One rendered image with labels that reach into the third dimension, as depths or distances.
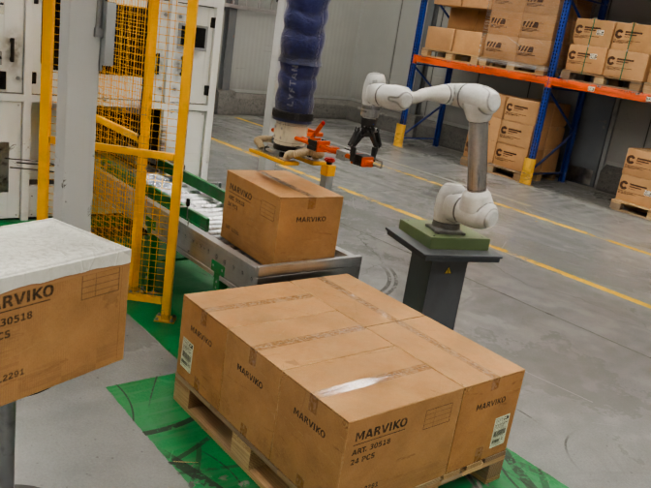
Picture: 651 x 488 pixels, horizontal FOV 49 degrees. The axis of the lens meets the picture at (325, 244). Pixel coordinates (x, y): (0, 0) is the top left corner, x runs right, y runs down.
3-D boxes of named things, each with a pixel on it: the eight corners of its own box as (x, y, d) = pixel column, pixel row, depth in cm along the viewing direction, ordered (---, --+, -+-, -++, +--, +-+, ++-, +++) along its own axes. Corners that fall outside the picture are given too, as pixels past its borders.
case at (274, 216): (220, 235, 420) (227, 169, 409) (278, 232, 443) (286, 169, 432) (271, 270, 374) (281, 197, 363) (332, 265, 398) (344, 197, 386)
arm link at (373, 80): (356, 103, 342) (373, 107, 332) (360, 70, 337) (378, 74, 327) (373, 104, 348) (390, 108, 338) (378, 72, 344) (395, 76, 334)
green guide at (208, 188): (156, 167, 565) (157, 157, 563) (169, 167, 572) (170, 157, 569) (268, 228, 449) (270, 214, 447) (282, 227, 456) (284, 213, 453)
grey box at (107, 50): (88, 60, 360) (91, -2, 351) (99, 61, 363) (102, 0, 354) (104, 66, 345) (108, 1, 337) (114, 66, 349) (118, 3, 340)
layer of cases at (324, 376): (175, 372, 340) (183, 293, 328) (336, 339, 402) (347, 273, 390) (331, 521, 253) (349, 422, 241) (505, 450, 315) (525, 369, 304)
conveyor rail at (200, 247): (85, 188, 534) (86, 163, 529) (92, 188, 538) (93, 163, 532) (251, 302, 367) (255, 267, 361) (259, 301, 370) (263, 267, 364)
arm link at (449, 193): (446, 216, 412) (452, 179, 406) (469, 225, 398) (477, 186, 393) (426, 217, 403) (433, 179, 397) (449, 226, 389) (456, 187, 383)
